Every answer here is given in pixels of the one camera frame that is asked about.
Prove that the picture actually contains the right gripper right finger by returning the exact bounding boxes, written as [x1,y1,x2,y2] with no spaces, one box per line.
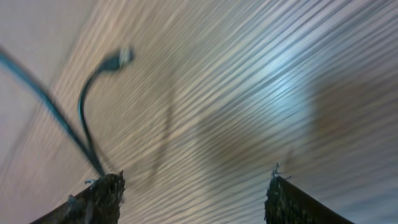
[264,163,353,224]

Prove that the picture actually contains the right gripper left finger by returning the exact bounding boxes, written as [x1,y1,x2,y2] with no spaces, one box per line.
[32,171,126,224]

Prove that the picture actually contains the black cable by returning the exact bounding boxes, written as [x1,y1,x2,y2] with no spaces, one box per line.
[0,45,136,177]

